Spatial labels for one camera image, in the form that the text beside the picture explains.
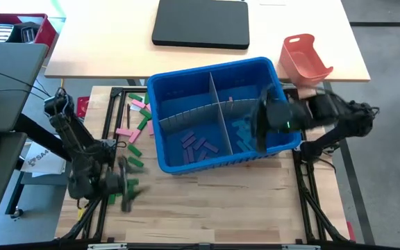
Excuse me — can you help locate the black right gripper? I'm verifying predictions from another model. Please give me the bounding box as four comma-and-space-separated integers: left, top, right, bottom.
251, 84, 304, 153

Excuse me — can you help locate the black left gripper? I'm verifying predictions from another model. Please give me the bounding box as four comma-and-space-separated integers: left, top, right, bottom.
97, 156, 151, 213

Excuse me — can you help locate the orange plastic basket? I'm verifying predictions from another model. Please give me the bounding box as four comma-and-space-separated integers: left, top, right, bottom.
278, 33, 334, 89

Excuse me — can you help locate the long grey slotted divider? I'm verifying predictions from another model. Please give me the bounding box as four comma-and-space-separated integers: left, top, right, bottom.
158, 98, 262, 135

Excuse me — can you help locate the large blue plastic bin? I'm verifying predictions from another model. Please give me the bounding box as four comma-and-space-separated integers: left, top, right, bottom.
147, 57, 303, 175

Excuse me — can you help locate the red floor marker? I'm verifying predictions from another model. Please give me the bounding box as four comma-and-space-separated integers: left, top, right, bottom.
76, 96, 90, 118
345, 221, 356, 241

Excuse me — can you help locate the white printed paper sheet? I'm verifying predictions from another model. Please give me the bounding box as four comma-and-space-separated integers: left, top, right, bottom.
19, 133, 68, 178

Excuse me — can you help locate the black support bar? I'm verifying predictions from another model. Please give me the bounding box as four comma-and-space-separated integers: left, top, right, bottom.
12, 112, 78, 163

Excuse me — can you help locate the black foam pad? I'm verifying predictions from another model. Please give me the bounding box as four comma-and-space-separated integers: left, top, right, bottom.
151, 0, 251, 51

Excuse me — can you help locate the black cart leg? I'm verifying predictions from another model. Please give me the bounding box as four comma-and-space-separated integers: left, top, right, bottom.
4, 169, 26, 216

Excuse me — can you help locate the light wooden side table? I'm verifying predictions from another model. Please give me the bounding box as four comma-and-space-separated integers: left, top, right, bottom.
44, 0, 371, 83

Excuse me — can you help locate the grey equipment cart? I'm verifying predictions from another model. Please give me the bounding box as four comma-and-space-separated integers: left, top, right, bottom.
0, 41, 49, 224

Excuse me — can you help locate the red plastic crate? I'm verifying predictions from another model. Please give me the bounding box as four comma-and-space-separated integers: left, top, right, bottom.
0, 12, 58, 48

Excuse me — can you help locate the black toaster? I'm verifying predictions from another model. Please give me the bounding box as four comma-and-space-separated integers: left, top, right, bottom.
7, 21, 42, 44

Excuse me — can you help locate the silver toaster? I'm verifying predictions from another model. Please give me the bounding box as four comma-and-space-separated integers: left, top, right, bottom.
0, 23, 15, 43

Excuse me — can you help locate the silver frame bracket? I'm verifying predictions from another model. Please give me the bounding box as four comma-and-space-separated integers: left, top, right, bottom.
87, 242, 128, 250
281, 244, 322, 250

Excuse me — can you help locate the thin black cable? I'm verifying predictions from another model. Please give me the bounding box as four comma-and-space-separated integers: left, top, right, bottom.
0, 65, 53, 100
0, 88, 52, 105

